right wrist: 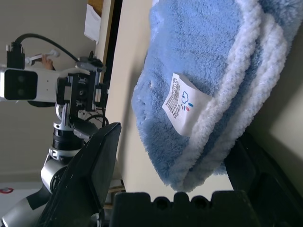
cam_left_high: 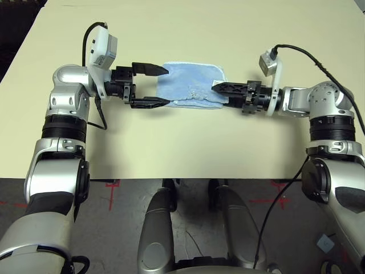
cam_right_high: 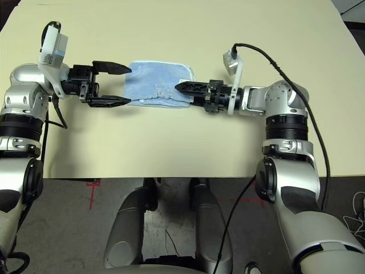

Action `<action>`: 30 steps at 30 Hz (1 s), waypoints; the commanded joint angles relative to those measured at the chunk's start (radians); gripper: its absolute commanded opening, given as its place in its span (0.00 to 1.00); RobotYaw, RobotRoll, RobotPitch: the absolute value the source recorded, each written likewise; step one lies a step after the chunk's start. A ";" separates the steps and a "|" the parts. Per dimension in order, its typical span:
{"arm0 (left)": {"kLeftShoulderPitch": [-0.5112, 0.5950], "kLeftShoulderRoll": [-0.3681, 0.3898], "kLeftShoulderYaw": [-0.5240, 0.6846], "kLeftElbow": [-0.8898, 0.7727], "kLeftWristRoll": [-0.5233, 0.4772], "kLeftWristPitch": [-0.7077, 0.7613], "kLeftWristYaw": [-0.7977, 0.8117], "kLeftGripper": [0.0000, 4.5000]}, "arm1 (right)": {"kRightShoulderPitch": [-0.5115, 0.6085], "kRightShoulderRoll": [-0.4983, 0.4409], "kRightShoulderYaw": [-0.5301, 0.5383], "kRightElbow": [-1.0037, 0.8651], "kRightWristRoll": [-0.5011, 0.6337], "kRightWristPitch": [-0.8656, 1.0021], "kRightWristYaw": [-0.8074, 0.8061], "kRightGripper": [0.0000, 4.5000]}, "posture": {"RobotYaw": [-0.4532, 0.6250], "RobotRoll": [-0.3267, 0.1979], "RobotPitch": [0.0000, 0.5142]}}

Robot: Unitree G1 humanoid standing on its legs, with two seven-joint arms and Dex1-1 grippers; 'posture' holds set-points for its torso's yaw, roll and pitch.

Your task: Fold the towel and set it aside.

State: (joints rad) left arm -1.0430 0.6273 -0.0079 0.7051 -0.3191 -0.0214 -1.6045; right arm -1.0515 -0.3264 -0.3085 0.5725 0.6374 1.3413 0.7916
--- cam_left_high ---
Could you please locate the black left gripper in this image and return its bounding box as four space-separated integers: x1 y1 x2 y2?
104 61 172 110

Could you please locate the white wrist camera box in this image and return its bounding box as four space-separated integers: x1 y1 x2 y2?
84 25 119 100
258 50 283 116

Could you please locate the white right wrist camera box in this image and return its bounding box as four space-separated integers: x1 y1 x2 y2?
258 50 283 116

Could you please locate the light blue towel white trim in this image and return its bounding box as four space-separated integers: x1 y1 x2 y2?
155 60 229 111

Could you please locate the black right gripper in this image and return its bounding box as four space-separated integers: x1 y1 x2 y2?
212 79 274 115

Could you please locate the grey robot leg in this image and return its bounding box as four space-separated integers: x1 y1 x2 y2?
208 179 267 271
136 179 177 274

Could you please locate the small blue-grey square floor object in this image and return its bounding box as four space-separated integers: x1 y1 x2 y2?
316 233 335 252

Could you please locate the grey robot waist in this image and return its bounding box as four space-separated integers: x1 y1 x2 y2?
171 256 274 274

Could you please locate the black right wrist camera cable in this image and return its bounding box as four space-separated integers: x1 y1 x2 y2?
252 44 365 271

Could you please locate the black left wrist camera cable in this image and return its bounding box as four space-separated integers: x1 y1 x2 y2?
82 21 108 131

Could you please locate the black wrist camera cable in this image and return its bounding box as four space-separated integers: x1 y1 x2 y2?
252 44 365 271
82 21 108 131

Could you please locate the thin grey floor wire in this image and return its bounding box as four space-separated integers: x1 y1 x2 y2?
184 231 206 257

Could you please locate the grey robot right leg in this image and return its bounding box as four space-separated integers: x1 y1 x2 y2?
208 179 267 271

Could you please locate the grey robot left leg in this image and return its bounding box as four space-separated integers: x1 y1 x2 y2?
136 179 177 274

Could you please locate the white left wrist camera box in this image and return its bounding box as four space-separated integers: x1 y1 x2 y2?
84 25 119 100

